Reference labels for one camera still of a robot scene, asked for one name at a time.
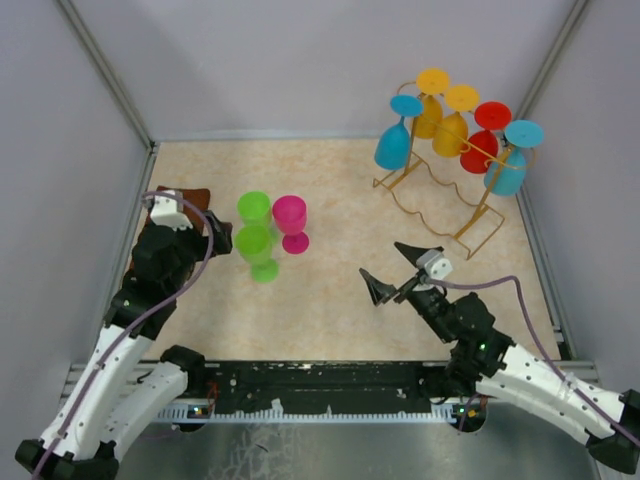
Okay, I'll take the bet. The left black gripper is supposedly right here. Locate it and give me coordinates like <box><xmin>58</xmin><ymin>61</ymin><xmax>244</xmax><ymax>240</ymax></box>
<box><xmin>165</xmin><ymin>209</ymin><xmax>232</xmax><ymax>296</ymax></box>

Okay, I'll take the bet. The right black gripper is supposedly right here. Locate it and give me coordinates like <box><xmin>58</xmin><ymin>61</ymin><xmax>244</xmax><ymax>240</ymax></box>
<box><xmin>359</xmin><ymin>241</ymin><xmax>455</xmax><ymax>343</ymax></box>

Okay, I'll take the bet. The green wine glass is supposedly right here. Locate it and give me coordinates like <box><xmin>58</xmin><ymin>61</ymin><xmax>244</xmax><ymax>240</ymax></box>
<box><xmin>235</xmin><ymin>225</ymin><xmax>279</xmax><ymax>283</ymax></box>
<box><xmin>236</xmin><ymin>190</ymin><xmax>279</xmax><ymax>244</ymax></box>

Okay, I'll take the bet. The pink wine glass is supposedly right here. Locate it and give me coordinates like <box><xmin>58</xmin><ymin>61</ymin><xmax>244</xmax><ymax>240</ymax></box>
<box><xmin>272</xmin><ymin>195</ymin><xmax>310</xmax><ymax>255</ymax></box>

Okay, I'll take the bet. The blue wine glass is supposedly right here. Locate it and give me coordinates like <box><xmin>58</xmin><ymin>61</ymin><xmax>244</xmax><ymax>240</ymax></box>
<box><xmin>374</xmin><ymin>94</ymin><xmax>424</xmax><ymax>171</ymax></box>
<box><xmin>484</xmin><ymin>120</ymin><xmax>545</xmax><ymax>197</ymax></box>

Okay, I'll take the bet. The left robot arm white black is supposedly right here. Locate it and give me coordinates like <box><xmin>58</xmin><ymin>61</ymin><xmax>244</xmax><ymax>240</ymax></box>
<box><xmin>15</xmin><ymin>210</ymin><xmax>233</xmax><ymax>479</ymax></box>

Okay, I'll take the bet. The yellow wine glass front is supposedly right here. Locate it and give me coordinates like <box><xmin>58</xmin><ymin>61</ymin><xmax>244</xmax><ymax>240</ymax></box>
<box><xmin>432</xmin><ymin>84</ymin><xmax>480</xmax><ymax>158</ymax></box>

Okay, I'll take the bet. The yellow wine glass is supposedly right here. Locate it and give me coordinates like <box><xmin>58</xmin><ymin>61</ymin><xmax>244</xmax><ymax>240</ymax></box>
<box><xmin>432</xmin><ymin>84</ymin><xmax>480</xmax><ymax>158</ymax></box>
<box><xmin>415</xmin><ymin>68</ymin><xmax>449</xmax><ymax>139</ymax></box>

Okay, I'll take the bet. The red wine glass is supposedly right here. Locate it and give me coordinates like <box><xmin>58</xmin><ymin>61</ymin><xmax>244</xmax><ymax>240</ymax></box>
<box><xmin>460</xmin><ymin>101</ymin><xmax>512</xmax><ymax>174</ymax></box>

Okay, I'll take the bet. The yellow wine glass back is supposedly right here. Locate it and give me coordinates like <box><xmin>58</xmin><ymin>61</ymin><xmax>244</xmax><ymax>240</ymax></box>
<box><xmin>415</xmin><ymin>68</ymin><xmax>449</xmax><ymax>139</ymax></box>

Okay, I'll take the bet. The brown folded cloth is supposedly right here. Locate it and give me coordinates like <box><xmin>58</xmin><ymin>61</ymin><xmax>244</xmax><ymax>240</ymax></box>
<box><xmin>129</xmin><ymin>186</ymin><xmax>210</xmax><ymax>282</ymax></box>

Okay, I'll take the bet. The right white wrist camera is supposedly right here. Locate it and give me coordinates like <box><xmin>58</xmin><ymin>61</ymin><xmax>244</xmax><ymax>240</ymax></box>
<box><xmin>416</xmin><ymin>249</ymin><xmax>453</xmax><ymax>280</ymax></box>

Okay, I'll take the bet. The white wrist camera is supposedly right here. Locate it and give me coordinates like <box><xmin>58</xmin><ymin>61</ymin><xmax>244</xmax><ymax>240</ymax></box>
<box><xmin>416</xmin><ymin>249</ymin><xmax>453</xmax><ymax>280</ymax></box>
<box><xmin>149</xmin><ymin>189</ymin><xmax>193</xmax><ymax>231</ymax></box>

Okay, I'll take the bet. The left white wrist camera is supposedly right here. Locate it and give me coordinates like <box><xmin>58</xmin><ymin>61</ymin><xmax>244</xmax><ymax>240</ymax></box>
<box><xmin>149</xmin><ymin>189</ymin><xmax>193</xmax><ymax>231</ymax></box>

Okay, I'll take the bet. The gold wire glass rack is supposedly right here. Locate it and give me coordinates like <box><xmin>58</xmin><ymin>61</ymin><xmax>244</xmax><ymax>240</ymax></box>
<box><xmin>372</xmin><ymin>78</ymin><xmax>540</xmax><ymax>258</ymax></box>

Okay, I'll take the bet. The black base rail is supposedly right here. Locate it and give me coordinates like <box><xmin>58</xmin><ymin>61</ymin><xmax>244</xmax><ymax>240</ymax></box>
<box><xmin>157</xmin><ymin>361</ymin><xmax>488</xmax><ymax>433</ymax></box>

